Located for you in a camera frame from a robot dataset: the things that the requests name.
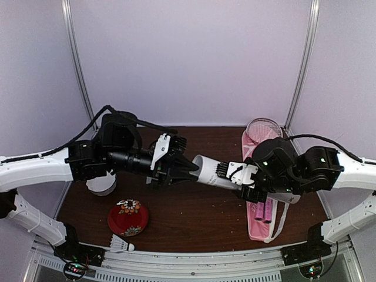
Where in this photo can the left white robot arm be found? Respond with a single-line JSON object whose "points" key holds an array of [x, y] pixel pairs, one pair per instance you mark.
{"points": [[123, 143]]}

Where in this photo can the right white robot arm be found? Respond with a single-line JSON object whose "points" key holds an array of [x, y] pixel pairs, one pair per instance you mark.
{"points": [[275, 167]]}

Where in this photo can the left aluminium frame post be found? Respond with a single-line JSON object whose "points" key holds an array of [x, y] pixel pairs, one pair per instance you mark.
{"points": [[67, 16]]}

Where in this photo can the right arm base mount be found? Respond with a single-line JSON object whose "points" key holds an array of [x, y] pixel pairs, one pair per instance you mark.
{"points": [[309, 254]]}

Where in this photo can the pink racket bag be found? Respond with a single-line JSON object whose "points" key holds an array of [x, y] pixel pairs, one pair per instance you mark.
{"points": [[258, 230]]}

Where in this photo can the white shuttlecock tube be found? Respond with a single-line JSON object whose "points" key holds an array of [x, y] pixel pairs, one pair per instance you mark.
{"points": [[207, 175]]}

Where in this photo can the pink badminton racket left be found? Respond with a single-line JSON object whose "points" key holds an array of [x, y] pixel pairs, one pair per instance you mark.
{"points": [[257, 131]]}

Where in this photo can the pink badminton racket right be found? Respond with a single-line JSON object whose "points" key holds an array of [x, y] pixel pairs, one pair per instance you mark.
{"points": [[268, 211]]}

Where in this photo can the aluminium frame post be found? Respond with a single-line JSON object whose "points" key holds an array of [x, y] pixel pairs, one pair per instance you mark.
{"points": [[67, 16], [303, 69]]}

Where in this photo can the white scalloped bowl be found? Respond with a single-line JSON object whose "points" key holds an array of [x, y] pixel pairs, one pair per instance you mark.
{"points": [[102, 186]]}

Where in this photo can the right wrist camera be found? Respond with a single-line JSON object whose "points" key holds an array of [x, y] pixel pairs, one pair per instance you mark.
{"points": [[238, 173]]}

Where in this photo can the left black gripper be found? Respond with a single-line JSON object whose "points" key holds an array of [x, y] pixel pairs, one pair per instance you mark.
{"points": [[172, 176]]}

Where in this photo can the right aluminium frame post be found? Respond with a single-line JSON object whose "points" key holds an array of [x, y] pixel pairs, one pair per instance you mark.
{"points": [[303, 69]]}

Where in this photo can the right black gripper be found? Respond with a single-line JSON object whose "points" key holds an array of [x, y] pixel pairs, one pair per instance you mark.
{"points": [[252, 197]]}

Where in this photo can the front aluminium rail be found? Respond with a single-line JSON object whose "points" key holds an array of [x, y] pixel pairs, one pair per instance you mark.
{"points": [[265, 264]]}

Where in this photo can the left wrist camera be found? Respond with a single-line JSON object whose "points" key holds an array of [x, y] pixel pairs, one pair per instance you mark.
{"points": [[167, 148]]}

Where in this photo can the red floral plate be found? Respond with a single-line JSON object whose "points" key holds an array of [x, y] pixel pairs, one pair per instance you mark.
{"points": [[128, 218]]}

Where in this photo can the white shuttlecock front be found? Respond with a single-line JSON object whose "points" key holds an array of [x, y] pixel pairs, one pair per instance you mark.
{"points": [[118, 245]]}

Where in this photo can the pink badminton racket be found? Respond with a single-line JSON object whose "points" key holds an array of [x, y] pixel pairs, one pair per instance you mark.
{"points": [[257, 131], [268, 211]]}

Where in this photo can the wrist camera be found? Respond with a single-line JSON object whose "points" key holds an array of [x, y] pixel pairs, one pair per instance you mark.
{"points": [[167, 148], [238, 173]]}

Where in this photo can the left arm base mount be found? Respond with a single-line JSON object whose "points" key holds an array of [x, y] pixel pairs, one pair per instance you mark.
{"points": [[76, 256]]}

